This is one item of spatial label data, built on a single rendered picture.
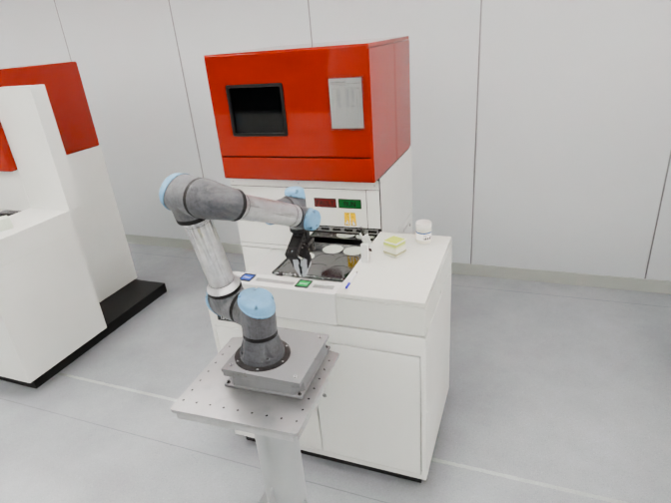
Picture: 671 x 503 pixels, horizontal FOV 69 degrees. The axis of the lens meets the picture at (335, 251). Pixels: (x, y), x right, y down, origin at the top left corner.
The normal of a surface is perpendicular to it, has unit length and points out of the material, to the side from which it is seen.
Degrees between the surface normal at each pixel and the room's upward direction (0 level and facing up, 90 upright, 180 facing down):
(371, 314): 90
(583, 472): 0
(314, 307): 90
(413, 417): 90
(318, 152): 91
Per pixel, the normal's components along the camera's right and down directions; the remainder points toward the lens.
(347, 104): -0.36, 0.41
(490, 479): -0.08, -0.91
